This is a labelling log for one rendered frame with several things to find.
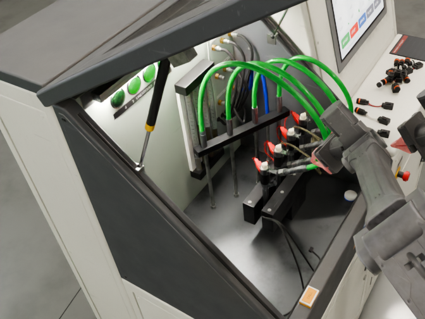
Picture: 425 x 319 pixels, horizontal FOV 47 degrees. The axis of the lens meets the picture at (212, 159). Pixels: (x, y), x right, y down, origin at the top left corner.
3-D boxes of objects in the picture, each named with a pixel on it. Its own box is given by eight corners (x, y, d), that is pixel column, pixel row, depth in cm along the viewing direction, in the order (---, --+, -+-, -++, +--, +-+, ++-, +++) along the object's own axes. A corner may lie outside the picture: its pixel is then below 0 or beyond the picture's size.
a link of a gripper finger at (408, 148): (390, 121, 122) (419, 111, 114) (405, 145, 123) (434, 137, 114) (373, 135, 119) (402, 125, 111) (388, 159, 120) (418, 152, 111)
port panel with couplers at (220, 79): (224, 121, 159) (215, 35, 138) (215, 118, 161) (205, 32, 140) (245, 99, 167) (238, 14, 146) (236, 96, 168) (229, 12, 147)
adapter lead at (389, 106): (393, 107, 167) (394, 102, 165) (392, 111, 165) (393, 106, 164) (357, 100, 171) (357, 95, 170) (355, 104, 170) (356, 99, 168)
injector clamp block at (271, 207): (274, 247, 147) (272, 214, 137) (245, 235, 152) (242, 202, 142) (320, 176, 167) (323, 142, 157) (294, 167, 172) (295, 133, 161)
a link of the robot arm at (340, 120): (353, 176, 97) (389, 148, 94) (314, 135, 96) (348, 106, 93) (348, 158, 108) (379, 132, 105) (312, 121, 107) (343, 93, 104)
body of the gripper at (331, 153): (313, 154, 111) (330, 149, 104) (340, 125, 114) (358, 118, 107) (331, 175, 112) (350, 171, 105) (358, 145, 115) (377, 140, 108)
